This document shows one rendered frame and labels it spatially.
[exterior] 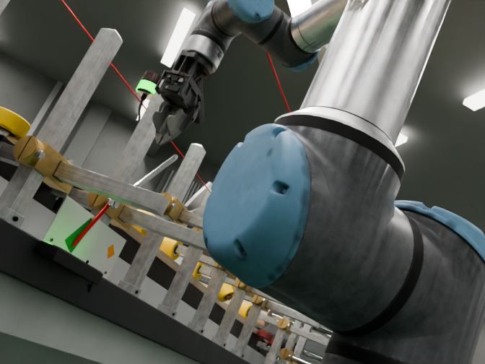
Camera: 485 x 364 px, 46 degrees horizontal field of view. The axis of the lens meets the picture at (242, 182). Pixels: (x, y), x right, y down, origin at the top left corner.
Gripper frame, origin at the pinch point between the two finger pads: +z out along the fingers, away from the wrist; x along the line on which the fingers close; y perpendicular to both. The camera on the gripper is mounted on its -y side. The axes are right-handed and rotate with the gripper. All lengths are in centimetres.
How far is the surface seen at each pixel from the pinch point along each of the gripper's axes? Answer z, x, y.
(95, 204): 18.3, -7.3, 1.1
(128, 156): 4.9, -7.5, -1.7
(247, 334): 22, -6, -127
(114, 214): 18.0, -5.3, -4.0
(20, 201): 26.7, -6.2, 22.1
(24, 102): -192, -588, -502
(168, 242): 6, -31, -79
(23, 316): 44.9, -7.8, 3.6
